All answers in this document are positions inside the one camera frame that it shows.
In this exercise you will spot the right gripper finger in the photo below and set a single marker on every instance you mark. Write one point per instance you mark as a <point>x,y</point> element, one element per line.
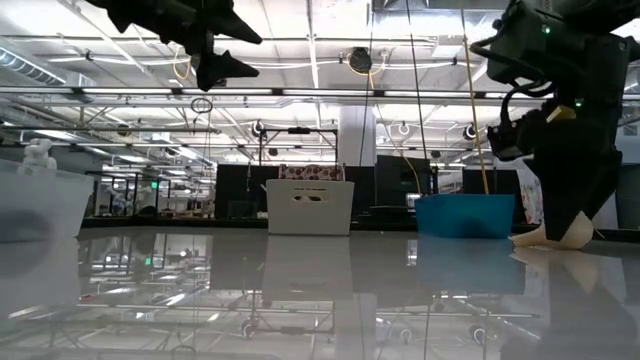
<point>570,200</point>

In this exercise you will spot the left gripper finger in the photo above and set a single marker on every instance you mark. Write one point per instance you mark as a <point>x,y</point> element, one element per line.
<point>230,29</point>
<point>220,67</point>

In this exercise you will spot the beige garlic bulb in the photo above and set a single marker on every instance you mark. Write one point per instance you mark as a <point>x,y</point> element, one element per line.
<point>583,231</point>

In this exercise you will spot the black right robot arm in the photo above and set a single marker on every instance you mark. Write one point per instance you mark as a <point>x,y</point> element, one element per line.
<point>575,45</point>

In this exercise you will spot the teal plastic basket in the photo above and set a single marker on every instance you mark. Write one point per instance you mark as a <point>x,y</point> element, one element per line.
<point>465,217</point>

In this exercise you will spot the black partition panel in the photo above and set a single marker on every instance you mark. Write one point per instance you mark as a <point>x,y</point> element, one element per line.
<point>395,180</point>
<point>237,192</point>

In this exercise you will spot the red floral cloth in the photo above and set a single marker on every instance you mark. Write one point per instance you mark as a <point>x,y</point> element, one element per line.
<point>310,172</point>

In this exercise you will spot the white square column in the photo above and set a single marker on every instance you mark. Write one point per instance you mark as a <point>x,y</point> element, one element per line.
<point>357,137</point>

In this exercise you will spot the grey plastic basket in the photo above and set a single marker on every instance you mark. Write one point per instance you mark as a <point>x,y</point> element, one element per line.
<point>310,215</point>

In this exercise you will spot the white robot figure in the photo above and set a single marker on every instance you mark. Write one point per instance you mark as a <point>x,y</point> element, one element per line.
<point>37,152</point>

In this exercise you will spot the clear plastic bin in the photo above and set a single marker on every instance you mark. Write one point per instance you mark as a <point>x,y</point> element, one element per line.
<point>45,195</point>

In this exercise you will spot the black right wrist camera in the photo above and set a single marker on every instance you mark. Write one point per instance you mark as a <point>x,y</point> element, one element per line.
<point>507,140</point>

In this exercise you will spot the black tube frame stand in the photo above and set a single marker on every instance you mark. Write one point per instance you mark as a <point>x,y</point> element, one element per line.
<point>299,130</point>

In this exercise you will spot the black aluminium table frame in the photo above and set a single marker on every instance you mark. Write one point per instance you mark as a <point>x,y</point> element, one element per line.
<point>380,226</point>

